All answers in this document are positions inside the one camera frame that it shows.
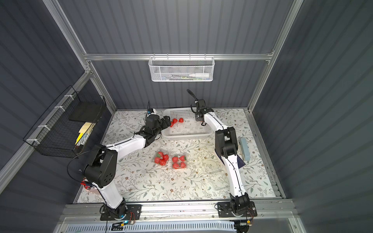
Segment white marker in basket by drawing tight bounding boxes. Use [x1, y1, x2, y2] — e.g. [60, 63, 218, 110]
[187, 73, 210, 79]

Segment black wire wall basket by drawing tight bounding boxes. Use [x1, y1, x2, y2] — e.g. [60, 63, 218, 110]
[23, 86, 106, 158]

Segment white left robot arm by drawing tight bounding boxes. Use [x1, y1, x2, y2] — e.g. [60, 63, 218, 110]
[83, 113, 172, 210]

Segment white wire wall basket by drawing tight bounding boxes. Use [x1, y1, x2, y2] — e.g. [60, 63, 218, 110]
[148, 58, 215, 82]

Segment white perforated plastic basket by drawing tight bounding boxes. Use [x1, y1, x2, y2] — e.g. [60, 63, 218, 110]
[162, 107, 213, 140]

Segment pink pen cup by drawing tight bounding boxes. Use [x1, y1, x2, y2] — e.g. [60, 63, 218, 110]
[80, 181, 100, 195]

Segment dark blue book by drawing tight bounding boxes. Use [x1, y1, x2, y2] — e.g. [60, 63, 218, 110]
[235, 154, 246, 169]

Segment clear plastic clamshell container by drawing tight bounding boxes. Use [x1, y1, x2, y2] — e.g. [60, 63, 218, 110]
[171, 154, 187, 170]

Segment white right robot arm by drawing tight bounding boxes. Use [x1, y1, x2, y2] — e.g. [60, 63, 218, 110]
[191, 99, 250, 208]

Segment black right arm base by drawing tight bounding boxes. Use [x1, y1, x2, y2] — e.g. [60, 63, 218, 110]
[214, 201, 257, 218]

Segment yellow sticky notes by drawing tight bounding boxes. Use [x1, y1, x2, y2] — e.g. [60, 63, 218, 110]
[75, 122, 92, 145]

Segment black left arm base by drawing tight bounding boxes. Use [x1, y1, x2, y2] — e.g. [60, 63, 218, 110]
[100, 204, 142, 221]

